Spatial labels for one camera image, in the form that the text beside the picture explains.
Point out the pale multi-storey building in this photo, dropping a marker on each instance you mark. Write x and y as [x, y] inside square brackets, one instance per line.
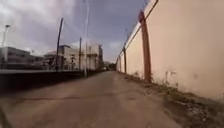
[71, 55]

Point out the beige wall with brown pillars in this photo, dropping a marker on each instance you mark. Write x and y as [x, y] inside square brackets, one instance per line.
[186, 43]

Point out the pale street lamp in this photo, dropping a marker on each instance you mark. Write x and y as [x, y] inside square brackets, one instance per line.
[4, 36]
[86, 40]

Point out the grey low building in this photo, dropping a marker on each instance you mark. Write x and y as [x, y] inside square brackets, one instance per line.
[16, 55]

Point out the dark low wall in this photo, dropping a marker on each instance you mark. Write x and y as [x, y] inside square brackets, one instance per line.
[26, 80]

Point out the weedy rubble verge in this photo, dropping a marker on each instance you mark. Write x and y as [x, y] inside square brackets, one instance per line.
[193, 110]

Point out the dark pole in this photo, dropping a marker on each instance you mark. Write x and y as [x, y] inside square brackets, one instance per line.
[80, 53]
[59, 43]

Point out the brown dirt road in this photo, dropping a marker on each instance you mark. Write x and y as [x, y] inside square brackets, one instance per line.
[100, 103]

